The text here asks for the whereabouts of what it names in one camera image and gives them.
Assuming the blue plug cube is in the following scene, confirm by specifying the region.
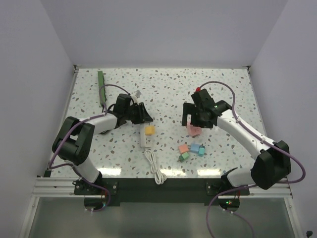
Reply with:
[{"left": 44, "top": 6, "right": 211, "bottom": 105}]
[{"left": 190, "top": 143, "right": 201, "bottom": 154}]

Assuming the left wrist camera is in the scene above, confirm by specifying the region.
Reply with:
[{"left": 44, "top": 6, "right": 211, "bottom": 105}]
[{"left": 130, "top": 90, "right": 142, "bottom": 104}]

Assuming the teal plug cube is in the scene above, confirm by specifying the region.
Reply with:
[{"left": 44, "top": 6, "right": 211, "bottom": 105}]
[{"left": 198, "top": 145, "right": 206, "bottom": 157}]

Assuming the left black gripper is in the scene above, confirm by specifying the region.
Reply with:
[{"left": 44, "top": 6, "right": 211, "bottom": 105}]
[{"left": 124, "top": 102, "right": 153, "bottom": 124}]

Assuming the salmon plug cube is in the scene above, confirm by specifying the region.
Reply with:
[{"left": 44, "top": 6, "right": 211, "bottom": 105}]
[{"left": 178, "top": 144, "right": 190, "bottom": 154}]

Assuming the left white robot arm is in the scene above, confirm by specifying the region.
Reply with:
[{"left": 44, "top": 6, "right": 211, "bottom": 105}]
[{"left": 52, "top": 94, "right": 153, "bottom": 194}]

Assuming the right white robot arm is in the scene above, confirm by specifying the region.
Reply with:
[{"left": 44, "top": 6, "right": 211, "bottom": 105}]
[{"left": 182, "top": 89, "right": 291, "bottom": 195}]

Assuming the green power strip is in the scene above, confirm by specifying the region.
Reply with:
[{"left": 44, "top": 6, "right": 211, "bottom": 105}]
[{"left": 98, "top": 70, "right": 106, "bottom": 109}]

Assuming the aluminium frame rail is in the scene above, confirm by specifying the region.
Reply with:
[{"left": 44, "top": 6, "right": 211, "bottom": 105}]
[{"left": 31, "top": 65, "right": 80, "bottom": 197}]

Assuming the yellow plug cube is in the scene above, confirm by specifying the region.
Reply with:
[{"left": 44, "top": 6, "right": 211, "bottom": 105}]
[{"left": 144, "top": 125, "right": 155, "bottom": 136}]

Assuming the white cable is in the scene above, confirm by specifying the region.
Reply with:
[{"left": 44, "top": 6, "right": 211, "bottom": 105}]
[{"left": 144, "top": 147, "right": 167, "bottom": 185}]

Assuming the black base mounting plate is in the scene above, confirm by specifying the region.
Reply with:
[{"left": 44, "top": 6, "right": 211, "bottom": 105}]
[{"left": 73, "top": 177, "right": 251, "bottom": 207}]

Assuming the green plug cube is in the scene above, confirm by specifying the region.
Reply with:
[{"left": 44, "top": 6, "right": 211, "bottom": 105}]
[{"left": 178, "top": 152, "right": 190, "bottom": 163}]

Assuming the pink cube charger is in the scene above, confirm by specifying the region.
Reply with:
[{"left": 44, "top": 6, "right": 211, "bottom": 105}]
[{"left": 186, "top": 122, "right": 202, "bottom": 137}]

